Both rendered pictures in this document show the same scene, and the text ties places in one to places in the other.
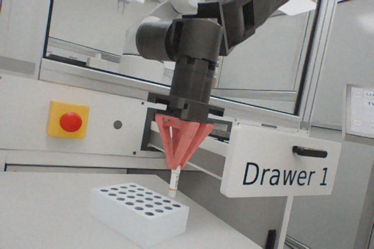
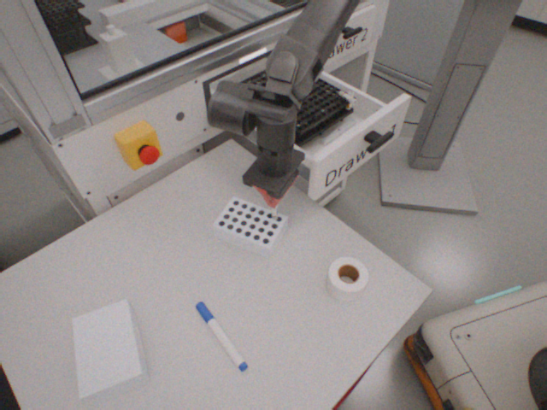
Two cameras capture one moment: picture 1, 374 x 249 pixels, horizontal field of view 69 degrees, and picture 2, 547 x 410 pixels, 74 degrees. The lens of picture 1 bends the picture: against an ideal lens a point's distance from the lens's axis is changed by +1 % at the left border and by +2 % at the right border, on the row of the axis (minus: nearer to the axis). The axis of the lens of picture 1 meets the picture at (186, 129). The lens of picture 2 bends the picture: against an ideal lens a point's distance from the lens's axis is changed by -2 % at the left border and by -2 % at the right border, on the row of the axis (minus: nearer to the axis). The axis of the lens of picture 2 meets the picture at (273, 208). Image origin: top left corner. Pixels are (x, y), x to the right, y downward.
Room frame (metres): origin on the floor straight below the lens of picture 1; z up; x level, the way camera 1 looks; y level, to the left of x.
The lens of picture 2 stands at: (-0.04, 0.08, 1.36)
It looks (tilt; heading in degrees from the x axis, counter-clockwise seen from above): 51 degrees down; 350
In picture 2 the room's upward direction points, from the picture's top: straight up
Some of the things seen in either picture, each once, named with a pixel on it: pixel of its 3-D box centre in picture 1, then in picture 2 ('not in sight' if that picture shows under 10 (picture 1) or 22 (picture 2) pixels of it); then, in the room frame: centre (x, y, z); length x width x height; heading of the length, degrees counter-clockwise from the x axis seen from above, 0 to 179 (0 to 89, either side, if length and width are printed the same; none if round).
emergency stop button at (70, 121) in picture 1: (70, 121); (148, 154); (0.53, 0.23, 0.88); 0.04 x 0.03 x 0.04; 123
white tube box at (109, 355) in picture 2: not in sight; (110, 350); (0.19, 0.30, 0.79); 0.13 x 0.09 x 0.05; 13
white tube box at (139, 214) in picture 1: (138, 210); (250, 226); (0.39, 0.05, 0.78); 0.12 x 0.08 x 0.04; 54
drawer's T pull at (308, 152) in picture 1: (305, 151); (375, 138); (0.46, -0.21, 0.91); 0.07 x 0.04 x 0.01; 123
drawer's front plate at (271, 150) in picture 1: (288, 165); (361, 144); (0.49, -0.19, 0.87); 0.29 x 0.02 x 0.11; 123
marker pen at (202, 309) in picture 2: not in sight; (220, 334); (0.19, 0.13, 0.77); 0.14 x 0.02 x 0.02; 28
